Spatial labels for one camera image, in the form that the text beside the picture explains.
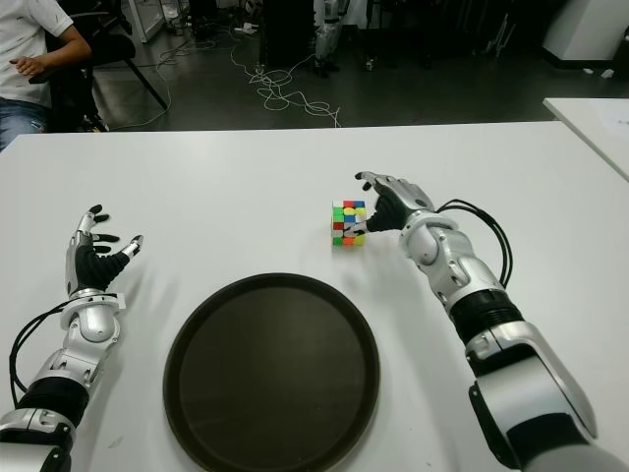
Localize arm black cables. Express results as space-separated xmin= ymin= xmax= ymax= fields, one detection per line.
xmin=9 ymin=299 xmax=76 ymax=409
xmin=434 ymin=198 xmax=514 ymax=290

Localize dark brown round plate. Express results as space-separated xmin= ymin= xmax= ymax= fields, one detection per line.
xmin=162 ymin=273 xmax=382 ymax=472

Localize right arm black cables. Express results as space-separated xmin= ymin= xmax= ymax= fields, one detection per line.
xmin=434 ymin=198 xmax=514 ymax=290

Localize white machine housing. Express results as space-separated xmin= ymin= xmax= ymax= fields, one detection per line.
xmin=541 ymin=0 xmax=629 ymax=63

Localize black office chair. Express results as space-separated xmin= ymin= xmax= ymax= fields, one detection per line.
xmin=28 ymin=10 xmax=169 ymax=133

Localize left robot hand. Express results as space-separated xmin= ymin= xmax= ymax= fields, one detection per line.
xmin=64 ymin=204 xmax=145 ymax=299

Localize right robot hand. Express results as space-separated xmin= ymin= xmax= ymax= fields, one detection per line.
xmin=343 ymin=170 xmax=436 ymax=239

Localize tangled white floor cable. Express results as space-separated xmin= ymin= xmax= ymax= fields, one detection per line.
xmin=229 ymin=28 xmax=343 ymax=129

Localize grey folded metal stand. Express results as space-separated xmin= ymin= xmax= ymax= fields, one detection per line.
xmin=485 ymin=11 xmax=518 ymax=56

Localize seated person in white shirt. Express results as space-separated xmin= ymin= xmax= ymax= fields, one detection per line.
xmin=0 ymin=0 xmax=93 ymax=151

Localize multicoloured Rubik's cube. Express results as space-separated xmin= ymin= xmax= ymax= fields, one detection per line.
xmin=330 ymin=199 xmax=369 ymax=248

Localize white glass-front cabinet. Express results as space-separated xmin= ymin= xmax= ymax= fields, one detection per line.
xmin=120 ymin=0 xmax=166 ymax=43

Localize white side table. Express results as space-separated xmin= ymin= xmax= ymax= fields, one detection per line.
xmin=542 ymin=96 xmax=629 ymax=181

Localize black cabinet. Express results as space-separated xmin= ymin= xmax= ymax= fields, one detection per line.
xmin=261 ymin=0 xmax=316 ymax=69

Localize left arm black cables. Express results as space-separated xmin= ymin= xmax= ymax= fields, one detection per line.
xmin=9 ymin=299 xmax=76 ymax=409

